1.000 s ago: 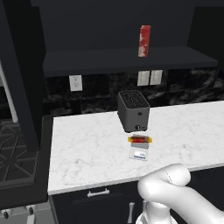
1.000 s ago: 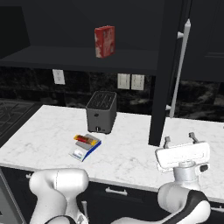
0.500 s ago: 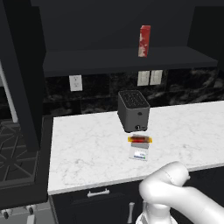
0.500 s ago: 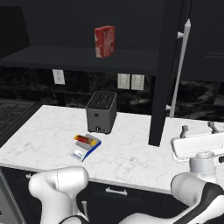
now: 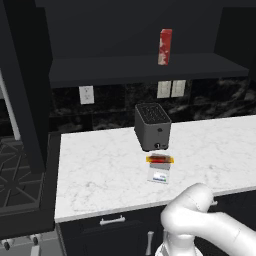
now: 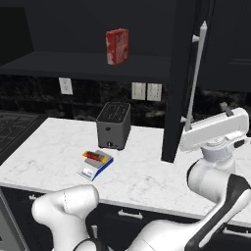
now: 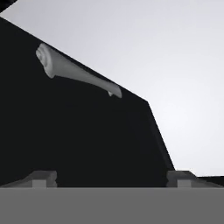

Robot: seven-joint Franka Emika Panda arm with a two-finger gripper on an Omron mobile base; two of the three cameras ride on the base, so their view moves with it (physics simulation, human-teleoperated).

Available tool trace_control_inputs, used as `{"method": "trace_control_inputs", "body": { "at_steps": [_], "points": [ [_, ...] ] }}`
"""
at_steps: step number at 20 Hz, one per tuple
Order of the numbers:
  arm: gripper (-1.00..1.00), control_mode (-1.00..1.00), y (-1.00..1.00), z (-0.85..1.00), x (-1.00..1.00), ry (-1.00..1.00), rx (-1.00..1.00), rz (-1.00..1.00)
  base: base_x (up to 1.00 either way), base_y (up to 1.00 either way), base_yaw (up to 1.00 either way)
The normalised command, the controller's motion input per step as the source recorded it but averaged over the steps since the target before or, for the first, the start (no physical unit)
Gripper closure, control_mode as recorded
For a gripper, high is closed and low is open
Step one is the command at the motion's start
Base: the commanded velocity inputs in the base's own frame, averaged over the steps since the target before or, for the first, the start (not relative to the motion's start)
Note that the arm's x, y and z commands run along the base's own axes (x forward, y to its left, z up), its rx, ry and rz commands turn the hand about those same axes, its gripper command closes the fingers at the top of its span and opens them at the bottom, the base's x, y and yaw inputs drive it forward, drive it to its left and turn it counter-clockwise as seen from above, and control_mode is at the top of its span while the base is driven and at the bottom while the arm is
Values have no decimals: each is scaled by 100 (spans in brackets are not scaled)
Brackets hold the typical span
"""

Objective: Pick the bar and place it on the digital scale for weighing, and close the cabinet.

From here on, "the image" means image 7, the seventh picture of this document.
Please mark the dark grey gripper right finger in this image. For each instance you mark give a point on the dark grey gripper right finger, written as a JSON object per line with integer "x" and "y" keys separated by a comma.
{"x": 182, "y": 178}

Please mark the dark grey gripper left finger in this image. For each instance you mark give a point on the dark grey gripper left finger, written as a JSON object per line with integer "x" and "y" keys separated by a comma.
{"x": 40, "y": 178}

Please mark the black cabinet door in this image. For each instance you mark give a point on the black cabinet door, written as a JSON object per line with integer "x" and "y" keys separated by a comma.
{"x": 75, "y": 131}

